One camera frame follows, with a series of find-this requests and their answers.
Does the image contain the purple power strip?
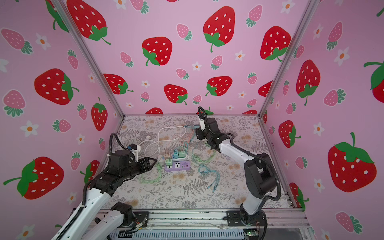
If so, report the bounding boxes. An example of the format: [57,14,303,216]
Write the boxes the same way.
[165,161,191,172]

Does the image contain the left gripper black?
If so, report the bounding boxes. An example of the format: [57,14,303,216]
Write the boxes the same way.
[122,156,157,182]

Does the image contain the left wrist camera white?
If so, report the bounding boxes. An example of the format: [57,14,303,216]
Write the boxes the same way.
[127,144,141,163]

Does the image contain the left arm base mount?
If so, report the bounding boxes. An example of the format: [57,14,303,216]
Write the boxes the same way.
[111,202,150,230]

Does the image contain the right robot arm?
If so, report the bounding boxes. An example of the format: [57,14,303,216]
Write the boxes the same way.
[195,107,282,225]

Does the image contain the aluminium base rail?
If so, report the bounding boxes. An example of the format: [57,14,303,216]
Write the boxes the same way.
[89,208,316,240]

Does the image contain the pink charger plug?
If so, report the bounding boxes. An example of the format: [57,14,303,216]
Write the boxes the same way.
[163,153,172,161]

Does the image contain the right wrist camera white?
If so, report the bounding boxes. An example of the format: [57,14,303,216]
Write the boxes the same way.
[199,119,206,131]

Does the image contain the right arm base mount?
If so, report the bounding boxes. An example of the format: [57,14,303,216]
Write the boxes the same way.
[223,211,268,227]

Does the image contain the tangled charging cables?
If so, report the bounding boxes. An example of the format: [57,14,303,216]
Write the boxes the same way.
[137,124,223,194]

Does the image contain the light green charger plug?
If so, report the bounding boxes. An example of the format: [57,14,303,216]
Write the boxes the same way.
[165,159,173,166]

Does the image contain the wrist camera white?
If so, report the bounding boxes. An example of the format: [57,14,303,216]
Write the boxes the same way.
[199,119,206,131]
[127,144,141,163]

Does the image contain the white power strip cord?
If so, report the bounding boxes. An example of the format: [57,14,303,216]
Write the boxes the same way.
[122,125,187,160]

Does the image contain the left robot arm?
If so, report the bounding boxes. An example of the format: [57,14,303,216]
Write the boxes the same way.
[53,133,158,240]

